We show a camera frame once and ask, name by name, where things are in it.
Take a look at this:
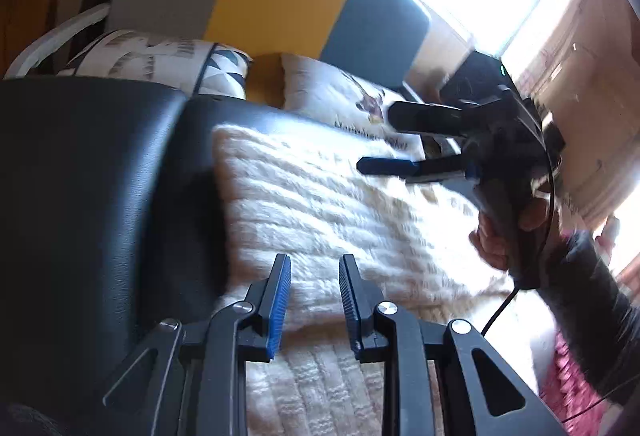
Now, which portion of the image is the white knit sweater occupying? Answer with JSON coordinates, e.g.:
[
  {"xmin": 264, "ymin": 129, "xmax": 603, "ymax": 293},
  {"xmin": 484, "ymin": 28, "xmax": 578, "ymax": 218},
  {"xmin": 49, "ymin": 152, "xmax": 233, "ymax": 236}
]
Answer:
[{"xmin": 212, "ymin": 123, "xmax": 556, "ymax": 436}]

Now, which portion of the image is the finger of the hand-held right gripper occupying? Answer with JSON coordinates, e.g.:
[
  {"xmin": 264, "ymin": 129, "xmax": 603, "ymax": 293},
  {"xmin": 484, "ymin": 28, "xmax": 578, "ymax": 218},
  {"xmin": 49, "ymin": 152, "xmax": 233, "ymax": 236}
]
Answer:
[
  {"xmin": 357, "ymin": 153, "xmax": 478, "ymax": 184},
  {"xmin": 387, "ymin": 100, "xmax": 473, "ymax": 137}
]

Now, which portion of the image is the brown wooden cabinet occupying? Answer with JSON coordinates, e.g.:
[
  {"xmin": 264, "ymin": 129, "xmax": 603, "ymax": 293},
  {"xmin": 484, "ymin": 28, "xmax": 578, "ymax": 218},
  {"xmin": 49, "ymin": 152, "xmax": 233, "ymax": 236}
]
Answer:
[{"xmin": 0, "ymin": 0, "xmax": 76, "ymax": 77}]

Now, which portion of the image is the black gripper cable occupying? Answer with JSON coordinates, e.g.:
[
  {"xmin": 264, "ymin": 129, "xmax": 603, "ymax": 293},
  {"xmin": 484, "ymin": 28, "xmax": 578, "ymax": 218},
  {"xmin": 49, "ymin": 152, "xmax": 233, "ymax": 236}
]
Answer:
[{"xmin": 481, "ymin": 151, "xmax": 558, "ymax": 337}]

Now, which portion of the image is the deer print pillow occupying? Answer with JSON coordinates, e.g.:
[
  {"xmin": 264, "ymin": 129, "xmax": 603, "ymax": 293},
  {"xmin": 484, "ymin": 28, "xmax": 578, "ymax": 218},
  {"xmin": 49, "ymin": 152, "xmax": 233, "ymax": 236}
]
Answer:
[{"xmin": 280, "ymin": 53, "xmax": 426, "ymax": 157}]

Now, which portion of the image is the black leather ottoman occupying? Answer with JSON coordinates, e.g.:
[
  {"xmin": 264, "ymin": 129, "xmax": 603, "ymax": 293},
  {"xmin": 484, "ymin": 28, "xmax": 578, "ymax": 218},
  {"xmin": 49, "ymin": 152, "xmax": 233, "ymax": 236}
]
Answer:
[{"xmin": 0, "ymin": 78, "xmax": 451, "ymax": 436}]

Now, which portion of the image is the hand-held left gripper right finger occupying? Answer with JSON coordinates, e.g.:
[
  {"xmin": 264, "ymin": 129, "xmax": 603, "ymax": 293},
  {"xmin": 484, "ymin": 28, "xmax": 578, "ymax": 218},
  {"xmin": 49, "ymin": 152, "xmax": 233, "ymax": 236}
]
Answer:
[{"xmin": 339, "ymin": 254, "xmax": 566, "ymax": 436}]

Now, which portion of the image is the beige curtain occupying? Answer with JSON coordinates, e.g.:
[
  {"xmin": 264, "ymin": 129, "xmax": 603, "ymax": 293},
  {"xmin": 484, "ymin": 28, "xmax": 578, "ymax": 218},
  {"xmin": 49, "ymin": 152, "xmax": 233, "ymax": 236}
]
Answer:
[{"xmin": 505, "ymin": 0, "xmax": 596, "ymax": 82}]

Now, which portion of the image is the triangle pattern pillow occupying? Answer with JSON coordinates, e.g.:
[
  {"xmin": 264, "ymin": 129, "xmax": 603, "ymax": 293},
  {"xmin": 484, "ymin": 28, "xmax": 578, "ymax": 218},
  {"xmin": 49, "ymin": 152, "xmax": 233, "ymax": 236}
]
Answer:
[{"xmin": 60, "ymin": 28, "xmax": 251, "ymax": 101}]

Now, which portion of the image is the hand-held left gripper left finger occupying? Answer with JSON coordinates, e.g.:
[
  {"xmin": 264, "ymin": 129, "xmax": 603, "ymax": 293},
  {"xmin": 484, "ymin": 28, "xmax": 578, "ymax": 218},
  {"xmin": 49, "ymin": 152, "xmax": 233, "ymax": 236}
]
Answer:
[{"xmin": 65, "ymin": 252, "xmax": 292, "ymax": 436}]

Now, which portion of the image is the pink cloth pile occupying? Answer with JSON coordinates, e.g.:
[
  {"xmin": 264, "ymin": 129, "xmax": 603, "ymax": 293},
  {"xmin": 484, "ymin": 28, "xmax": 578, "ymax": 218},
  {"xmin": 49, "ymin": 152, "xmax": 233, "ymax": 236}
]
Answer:
[{"xmin": 537, "ymin": 331, "xmax": 616, "ymax": 436}]

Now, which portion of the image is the small bright window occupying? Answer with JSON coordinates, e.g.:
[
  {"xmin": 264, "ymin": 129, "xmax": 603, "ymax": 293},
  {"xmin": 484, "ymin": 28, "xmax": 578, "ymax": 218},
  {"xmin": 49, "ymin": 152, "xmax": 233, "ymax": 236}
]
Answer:
[{"xmin": 600, "ymin": 186, "xmax": 640, "ymax": 277}]

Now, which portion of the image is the person's right hand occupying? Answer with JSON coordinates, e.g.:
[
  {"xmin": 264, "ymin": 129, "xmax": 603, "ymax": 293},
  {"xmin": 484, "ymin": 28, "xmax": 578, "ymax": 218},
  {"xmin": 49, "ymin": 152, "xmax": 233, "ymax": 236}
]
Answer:
[{"xmin": 469, "ymin": 197, "xmax": 550, "ymax": 273}]

